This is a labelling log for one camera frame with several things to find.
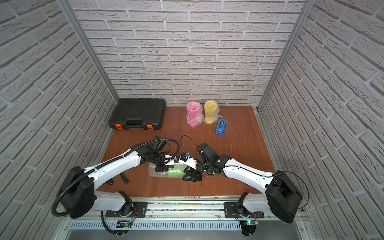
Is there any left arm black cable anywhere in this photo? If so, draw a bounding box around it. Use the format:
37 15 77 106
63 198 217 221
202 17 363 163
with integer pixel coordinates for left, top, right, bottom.
51 138 181 235

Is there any green plastic wine glass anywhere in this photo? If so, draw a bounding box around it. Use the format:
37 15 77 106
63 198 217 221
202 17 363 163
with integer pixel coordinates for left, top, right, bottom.
168 165 188 179

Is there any pink plastic wine glass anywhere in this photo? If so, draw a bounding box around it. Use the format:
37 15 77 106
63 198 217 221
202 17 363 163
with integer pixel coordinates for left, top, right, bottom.
186 101 203 125

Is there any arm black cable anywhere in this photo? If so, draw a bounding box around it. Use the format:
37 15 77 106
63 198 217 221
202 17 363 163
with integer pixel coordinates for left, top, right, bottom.
51 138 181 235
179 134 310 209

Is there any blue tape dispenser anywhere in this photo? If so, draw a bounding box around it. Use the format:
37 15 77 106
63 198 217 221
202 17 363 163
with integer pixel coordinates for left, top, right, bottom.
216 119 227 136

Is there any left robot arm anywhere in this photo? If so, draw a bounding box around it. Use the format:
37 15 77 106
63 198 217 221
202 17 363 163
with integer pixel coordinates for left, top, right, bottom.
51 139 175 219

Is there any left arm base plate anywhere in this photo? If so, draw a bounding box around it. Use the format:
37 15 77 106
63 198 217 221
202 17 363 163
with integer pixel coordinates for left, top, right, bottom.
106 202 148 218

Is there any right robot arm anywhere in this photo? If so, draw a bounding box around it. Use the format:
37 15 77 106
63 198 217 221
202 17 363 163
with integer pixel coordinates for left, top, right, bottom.
179 154 303 224

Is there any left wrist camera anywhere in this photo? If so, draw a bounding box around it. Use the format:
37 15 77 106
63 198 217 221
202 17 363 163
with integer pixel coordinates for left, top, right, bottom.
162 155 180 166

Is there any black handled screwdriver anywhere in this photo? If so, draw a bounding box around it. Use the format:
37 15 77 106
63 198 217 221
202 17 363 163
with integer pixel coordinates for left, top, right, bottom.
120 173 129 184

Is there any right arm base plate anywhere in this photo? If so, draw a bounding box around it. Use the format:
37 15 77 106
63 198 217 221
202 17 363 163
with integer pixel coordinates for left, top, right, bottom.
224 202 265 219

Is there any yellow plastic wine glass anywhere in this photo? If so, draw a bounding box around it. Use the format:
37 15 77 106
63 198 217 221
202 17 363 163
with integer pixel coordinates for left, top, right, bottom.
204 100 219 124

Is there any aluminium mounting rail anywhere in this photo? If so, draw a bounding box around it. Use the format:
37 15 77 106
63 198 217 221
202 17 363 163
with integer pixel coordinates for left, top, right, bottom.
56 196 290 237

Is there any black plastic tool case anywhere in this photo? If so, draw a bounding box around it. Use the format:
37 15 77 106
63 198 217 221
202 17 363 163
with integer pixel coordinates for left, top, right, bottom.
109 98 166 131

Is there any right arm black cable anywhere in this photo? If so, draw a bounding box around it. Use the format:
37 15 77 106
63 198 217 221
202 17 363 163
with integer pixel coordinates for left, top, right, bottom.
179 134 310 209

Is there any bubble wrap sheet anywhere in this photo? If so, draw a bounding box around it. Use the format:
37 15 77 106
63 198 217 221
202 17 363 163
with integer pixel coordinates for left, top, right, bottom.
203 99 221 125
185 101 204 129
149 163 189 179

